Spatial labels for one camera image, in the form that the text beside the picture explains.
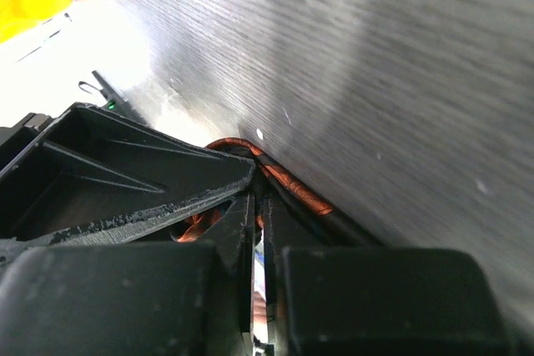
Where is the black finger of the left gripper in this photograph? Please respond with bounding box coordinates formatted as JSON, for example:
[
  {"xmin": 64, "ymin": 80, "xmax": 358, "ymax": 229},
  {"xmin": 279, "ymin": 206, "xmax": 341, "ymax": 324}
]
[{"xmin": 1, "ymin": 103, "xmax": 255, "ymax": 246}]

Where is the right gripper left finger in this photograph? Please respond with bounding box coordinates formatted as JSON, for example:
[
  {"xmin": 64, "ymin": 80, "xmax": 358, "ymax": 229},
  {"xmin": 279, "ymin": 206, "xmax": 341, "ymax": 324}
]
[{"xmin": 1, "ymin": 194, "xmax": 255, "ymax": 355}]

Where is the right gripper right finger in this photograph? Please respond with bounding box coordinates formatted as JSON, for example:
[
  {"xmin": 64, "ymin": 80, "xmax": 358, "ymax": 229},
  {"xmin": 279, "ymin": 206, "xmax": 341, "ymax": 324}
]
[{"xmin": 263, "ymin": 197, "xmax": 516, "ymax": 355}]

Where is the black orange floral tie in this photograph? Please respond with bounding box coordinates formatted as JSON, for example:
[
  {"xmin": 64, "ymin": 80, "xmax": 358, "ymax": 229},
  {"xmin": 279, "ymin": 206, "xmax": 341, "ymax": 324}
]
[{"xmin": 176, "ymin": 137, "xmax": 385, "ymax": 248}]

